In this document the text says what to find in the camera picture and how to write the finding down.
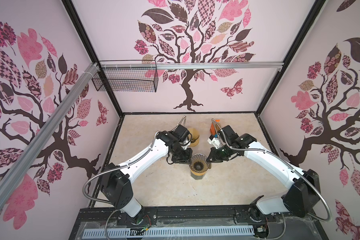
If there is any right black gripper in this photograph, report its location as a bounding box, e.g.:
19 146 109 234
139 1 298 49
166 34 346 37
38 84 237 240
204 143 231 163

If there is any wooden dripper ring stand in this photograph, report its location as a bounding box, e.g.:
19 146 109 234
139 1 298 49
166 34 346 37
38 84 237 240
190 140 199 148

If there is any grey ribbed glass dripper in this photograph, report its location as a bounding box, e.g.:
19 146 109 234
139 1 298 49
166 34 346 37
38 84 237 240
189 154 210 172

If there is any brown paper filter stack holder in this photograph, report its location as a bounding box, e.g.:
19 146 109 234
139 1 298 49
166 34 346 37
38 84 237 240
210 119 221 136

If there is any grey glass server with knob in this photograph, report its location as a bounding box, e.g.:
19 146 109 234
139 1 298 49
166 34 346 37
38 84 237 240
191 171 207 180

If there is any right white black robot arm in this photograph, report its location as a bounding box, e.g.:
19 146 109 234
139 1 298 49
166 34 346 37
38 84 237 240
207 126 321 218

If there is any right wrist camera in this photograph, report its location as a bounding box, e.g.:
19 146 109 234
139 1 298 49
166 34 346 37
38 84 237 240
208 135 222 149

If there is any right arm metal conduit cable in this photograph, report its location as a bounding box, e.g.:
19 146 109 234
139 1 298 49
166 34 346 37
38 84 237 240
211 118 332 223

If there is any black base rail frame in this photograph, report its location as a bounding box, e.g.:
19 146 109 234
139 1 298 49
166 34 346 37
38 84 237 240
69 205 328 240

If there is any white slotted cable duct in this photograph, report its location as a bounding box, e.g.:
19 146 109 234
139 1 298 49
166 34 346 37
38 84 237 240
81 226 255 240

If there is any aluminium rail back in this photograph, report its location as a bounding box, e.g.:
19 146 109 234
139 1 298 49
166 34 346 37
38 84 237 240
100 61 284 70

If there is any aluminium rail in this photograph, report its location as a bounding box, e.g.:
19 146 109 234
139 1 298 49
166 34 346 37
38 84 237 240
0 63 99 210
100 61 284 70

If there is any black wire basket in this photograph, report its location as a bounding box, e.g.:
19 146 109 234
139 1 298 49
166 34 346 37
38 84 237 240
92 60 159 93

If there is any aluminium rail left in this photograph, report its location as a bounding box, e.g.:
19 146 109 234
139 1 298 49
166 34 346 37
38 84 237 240
0 63 99 210

